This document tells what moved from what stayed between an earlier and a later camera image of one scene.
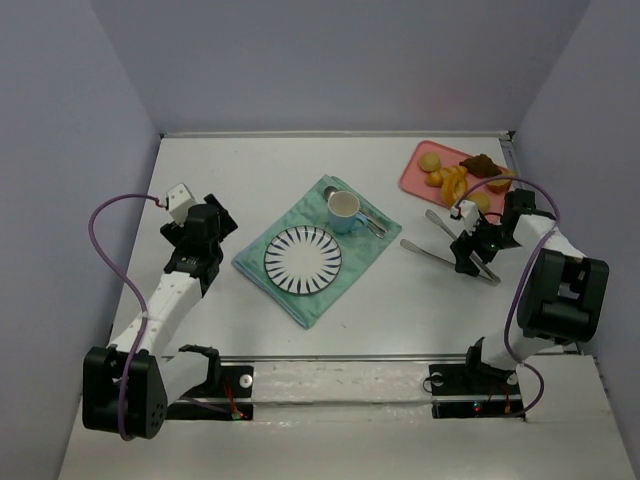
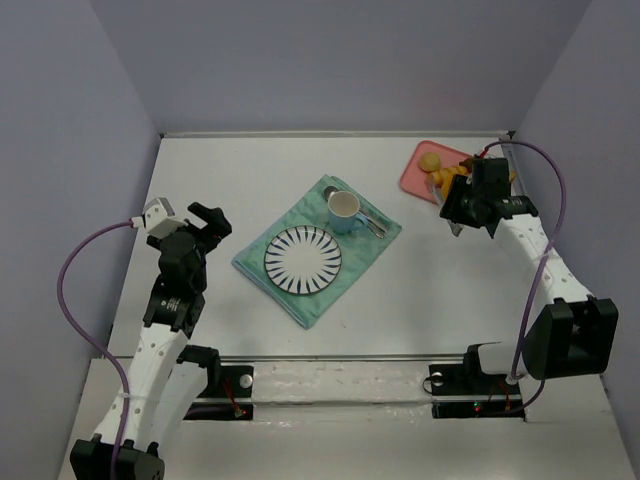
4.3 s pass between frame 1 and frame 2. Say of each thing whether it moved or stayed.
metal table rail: stayed
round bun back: stayed
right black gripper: moved
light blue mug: stayed
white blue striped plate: stayed
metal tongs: moved
